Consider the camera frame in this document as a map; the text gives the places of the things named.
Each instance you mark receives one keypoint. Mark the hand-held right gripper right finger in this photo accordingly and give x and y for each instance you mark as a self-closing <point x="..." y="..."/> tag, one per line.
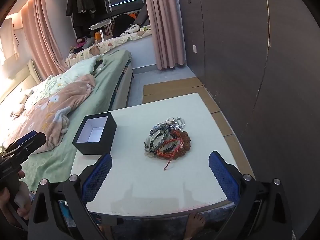
<point x="223" y="177"/>

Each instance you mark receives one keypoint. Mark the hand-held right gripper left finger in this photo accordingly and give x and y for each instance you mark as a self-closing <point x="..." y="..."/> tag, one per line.
<point x="97" y="177"/>

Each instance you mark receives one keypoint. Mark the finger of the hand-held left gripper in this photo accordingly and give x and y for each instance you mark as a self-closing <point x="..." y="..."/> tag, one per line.
<point x="36" y="142"/>
<point x="27" y="136"/>

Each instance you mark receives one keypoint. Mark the black square gift box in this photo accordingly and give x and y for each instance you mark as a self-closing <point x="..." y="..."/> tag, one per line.
<point x="97" y="147"/>

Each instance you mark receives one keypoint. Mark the silver hoop bangle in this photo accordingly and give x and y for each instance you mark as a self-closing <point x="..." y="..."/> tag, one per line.
<point x="182" y="122"/>

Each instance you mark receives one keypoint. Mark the person's left hand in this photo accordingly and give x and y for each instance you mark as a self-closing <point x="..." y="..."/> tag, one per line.
<point x="25" y="212"/>

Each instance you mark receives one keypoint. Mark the peach floral blanket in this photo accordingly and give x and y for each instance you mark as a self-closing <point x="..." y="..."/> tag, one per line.
<point x="57" y="105"/>

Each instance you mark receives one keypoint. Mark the person's bare foot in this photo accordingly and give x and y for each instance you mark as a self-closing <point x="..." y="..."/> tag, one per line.
<point x="196" y="221"/>

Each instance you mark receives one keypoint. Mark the beige padded headboard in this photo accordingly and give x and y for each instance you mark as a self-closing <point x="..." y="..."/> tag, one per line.
<point x="33" y="71"/>

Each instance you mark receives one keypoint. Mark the pale green duvet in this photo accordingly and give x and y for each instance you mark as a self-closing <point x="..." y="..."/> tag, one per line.
<point x="75" y="70"/>

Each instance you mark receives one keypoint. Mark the bed with green sheet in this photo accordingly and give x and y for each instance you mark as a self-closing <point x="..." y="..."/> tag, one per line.
<point x="110" y="80"/>

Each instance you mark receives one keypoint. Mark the white hanging cloth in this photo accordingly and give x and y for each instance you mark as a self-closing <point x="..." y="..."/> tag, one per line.
<point x="8" y="40"/>

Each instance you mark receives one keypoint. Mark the pink curtain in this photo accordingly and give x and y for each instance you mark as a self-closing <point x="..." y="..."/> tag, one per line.
<point x="42" y="35"/>
<point x="165" y="25"/>

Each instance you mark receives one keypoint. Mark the flat brown cardboard sheet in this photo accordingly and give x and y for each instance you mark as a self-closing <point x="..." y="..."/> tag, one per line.
<point x="172" y="87"/>

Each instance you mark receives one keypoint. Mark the patterned window seat mattress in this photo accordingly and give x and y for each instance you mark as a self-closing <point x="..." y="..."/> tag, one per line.
<point x="110" y="43"/>

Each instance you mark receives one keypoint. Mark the dark brown wardrobe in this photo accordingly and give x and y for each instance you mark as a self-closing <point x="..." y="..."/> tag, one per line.
<point x="237" y="55"/>

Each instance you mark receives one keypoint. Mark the small white folding stand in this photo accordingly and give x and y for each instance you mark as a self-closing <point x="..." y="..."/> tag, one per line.
<point x="101" y="26"/>

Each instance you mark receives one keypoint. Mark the dark hanging clothes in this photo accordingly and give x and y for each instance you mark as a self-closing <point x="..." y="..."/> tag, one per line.
<point x="80" y="5"/>

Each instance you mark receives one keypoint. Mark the black bag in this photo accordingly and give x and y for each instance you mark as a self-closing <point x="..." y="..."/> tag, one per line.
<point x="122" y="25"/>

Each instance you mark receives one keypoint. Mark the white wall socket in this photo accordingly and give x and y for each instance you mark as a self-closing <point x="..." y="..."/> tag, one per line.
<point x="195" y="48"/>

